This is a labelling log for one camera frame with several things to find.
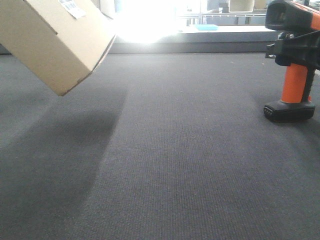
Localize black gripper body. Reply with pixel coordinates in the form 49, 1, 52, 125
265, 30, 320, 70

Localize orange black barcode scanner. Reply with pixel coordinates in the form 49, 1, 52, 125
263, 0, 320, 123

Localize small labelled cardboard package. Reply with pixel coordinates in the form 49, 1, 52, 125
0, 0, 116, 96

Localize cream plastic crate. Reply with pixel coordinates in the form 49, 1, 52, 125
229, 0, 255, 13

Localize blue plastic tray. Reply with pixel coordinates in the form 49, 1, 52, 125
194, 24, 219, 31

